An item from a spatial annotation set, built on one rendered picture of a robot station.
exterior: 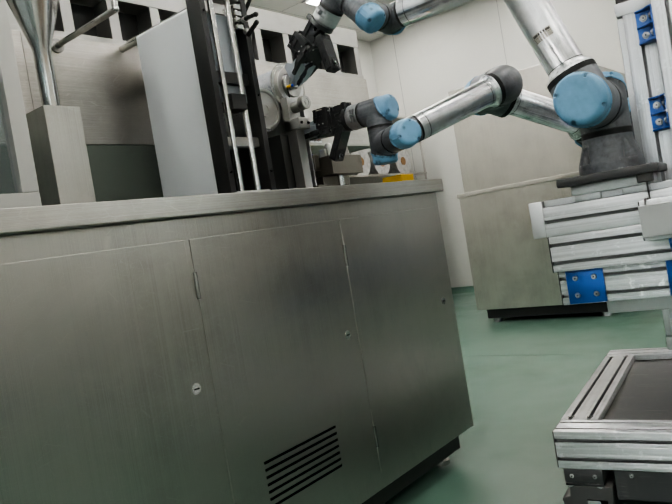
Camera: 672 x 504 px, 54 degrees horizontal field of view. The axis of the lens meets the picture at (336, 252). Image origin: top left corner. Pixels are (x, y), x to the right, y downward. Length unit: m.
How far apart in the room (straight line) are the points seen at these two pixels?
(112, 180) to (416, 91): 5.40
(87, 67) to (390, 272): 1.03
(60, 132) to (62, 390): 0.66
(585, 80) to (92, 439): 1.22
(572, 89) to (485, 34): 5.26
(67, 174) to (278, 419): 0.73
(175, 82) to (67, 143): 0.41
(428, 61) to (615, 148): 5.48
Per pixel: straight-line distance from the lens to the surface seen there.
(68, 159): 1.64
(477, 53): 6.83
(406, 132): 1.78
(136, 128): 2.10
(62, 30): 2.09
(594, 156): 1.71
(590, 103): 1.58
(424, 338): 2.00
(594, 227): 1.71
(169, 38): 1.96
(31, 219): 1.18
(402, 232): 1.95
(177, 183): 1.93
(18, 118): 1.28
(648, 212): 1.57
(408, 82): 7.19
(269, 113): 2.00
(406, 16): 1.97
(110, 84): 2.09
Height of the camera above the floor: 0.77
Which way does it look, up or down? 1 degrees down
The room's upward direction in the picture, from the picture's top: 9 degrees counter-clockwise
